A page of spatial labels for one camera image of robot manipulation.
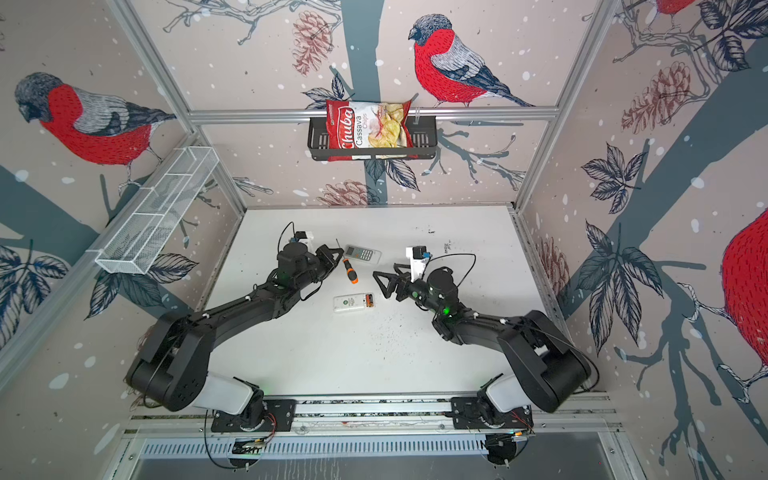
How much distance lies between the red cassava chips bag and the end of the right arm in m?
0.41

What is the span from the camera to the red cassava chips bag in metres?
0.87

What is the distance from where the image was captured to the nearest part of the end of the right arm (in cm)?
67
